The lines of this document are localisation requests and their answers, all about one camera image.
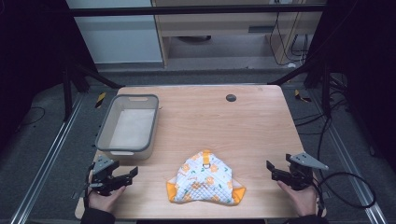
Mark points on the black horizontal frame bar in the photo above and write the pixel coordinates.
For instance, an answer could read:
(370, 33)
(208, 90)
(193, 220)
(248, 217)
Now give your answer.
(186, 11)

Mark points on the grey plastic bin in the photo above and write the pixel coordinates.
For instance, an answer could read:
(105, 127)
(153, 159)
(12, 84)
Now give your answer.
(132, 130)

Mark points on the black metal stand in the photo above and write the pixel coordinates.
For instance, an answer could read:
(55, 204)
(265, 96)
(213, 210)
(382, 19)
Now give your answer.
(67, 93)
(326, 93)

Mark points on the aluminium floor rail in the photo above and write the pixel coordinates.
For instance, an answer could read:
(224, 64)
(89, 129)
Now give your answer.
(348, 155)
(46, 155)

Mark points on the person's left hand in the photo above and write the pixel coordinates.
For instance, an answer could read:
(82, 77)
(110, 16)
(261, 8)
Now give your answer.
(106, 200)

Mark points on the quilted floral cloth orange trim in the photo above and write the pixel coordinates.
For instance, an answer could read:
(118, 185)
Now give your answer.
(204, 182)

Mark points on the person's right hand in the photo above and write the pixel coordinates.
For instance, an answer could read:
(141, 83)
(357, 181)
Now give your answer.
(300, 200)

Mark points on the yellow black tape strip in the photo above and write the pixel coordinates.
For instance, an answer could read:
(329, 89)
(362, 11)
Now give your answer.
(299, 95)
(100, 100)

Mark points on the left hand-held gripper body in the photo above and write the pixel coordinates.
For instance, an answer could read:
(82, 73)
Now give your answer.
(104, 179)

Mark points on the round dark table grommet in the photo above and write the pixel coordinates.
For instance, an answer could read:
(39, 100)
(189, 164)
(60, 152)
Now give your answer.
(231, 98)

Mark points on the dark curtain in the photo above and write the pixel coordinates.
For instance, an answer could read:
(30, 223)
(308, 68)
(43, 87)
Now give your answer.
(370, 77)
(31, 62)

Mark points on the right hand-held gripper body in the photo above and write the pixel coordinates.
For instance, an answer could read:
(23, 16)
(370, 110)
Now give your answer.
(299, 174)

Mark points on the white cabinet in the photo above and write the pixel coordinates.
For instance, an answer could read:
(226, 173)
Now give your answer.
(118, 40)

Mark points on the light wooden desk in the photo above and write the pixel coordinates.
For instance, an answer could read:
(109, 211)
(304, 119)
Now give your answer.
(218, 26)

